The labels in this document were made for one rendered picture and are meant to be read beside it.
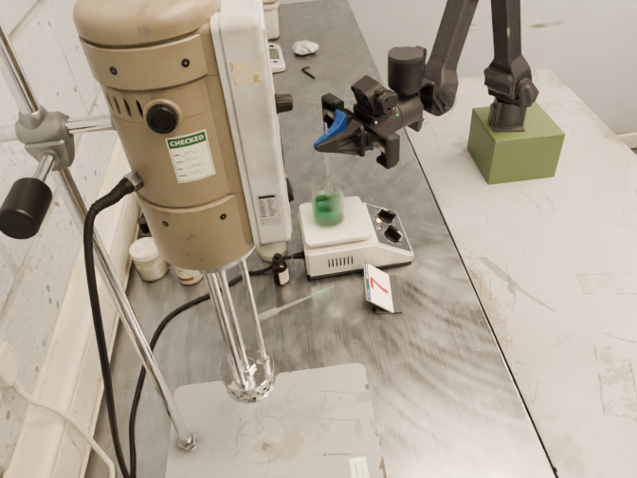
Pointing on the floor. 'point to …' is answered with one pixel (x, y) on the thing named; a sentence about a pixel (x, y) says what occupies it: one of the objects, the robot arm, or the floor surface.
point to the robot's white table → (552, 273)
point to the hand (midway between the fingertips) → (333, 139)
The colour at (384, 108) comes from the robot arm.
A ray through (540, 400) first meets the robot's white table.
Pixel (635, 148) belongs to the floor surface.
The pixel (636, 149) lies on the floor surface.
